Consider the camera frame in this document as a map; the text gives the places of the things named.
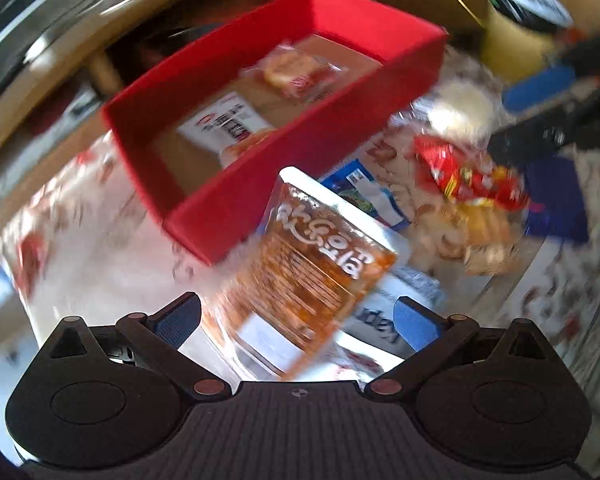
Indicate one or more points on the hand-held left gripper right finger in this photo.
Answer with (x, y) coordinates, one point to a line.
(416, 329)

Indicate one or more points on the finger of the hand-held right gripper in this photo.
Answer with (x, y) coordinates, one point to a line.
(537, 87)
(540, 135)

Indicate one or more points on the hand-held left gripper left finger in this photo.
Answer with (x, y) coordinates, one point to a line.
(177, 321)

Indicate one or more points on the white wafer packet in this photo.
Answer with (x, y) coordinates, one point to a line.
(380, 332)

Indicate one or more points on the clear white cake packet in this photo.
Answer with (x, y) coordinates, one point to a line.
(460, 105)

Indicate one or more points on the red snack packet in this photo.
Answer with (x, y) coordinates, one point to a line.
(460, 175)

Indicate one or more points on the red cardboard box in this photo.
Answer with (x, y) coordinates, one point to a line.
(220, 220)

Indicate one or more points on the orange snack packet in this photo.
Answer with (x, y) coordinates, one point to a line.
(305, 270)

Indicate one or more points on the yellow tub with black lid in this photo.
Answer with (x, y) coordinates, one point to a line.
(520, 30)

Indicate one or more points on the blue and white packet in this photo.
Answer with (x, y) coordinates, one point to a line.
(365, 195)

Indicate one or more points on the white label snack packet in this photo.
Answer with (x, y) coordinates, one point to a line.
(220, 125)

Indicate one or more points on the clear round cake packet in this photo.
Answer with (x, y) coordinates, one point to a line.
(290, 70)

